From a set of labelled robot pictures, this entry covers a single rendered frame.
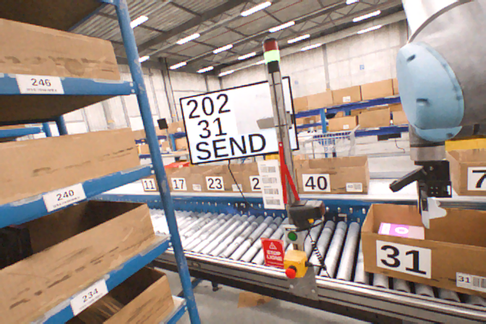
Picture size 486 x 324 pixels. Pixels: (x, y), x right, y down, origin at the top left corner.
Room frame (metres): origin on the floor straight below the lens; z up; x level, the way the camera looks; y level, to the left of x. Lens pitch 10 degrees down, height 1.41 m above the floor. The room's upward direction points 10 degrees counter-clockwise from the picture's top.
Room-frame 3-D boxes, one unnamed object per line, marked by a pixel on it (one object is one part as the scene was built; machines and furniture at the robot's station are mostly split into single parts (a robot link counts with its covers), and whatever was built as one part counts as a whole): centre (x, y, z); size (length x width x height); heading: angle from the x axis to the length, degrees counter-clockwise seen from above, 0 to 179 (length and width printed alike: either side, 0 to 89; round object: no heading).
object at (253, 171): (1.69, -0.23, 0.96); 0.39 x 0.29 x 0.17; 58
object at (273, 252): (0.89, -0.09, 0.85); 0.16 x 0.01 x 0.13; 58
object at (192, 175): (2.10, 0.44, 0.96); 0.39 x 0.29 x 0.17; 58
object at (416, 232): (0.95, -0.63, 0.79); 0.16 x 0.11 x 0.07; 52
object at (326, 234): (1.10, -0.32, 0.72); 0.52 x 0.05 x 0.05; 148
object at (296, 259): (0.80, -0.16, 0.84); 0.15 x 0.09 x 0.07; 58
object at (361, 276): (0.99, -0.49, 0.72); 0.52 x 0.05 x 0.05; 148
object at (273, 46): (0.88, -0.16, 1.62); 0.05 x 0.05 x 0.06
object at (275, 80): (0.87, -0.16, 1.11); 0.12 x 0.05 x 0.88; 58
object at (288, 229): (0.84, -0.14, 0.95); 0.07 x 0.03 x 0.07; 58
